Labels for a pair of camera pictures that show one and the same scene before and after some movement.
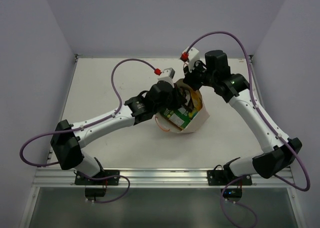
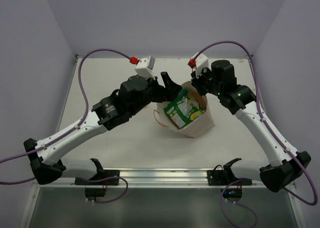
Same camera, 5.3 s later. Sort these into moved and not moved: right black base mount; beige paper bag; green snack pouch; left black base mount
Moved: beige paper bag; green snack pouch
Not moved: left black base mount; right black base mount
